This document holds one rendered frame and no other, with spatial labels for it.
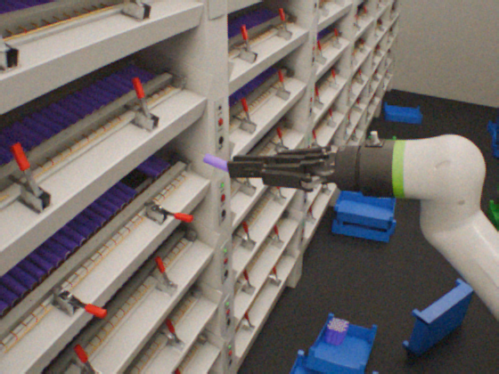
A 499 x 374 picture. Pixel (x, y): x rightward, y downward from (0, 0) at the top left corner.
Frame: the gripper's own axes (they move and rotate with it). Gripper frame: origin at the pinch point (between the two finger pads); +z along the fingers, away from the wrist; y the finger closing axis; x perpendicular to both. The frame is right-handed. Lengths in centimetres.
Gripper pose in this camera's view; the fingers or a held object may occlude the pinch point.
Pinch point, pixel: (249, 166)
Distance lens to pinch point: 84.8
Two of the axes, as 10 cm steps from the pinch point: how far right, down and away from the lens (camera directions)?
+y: -4.0, 4.7, -7.9
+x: 1.9, 8.8, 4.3
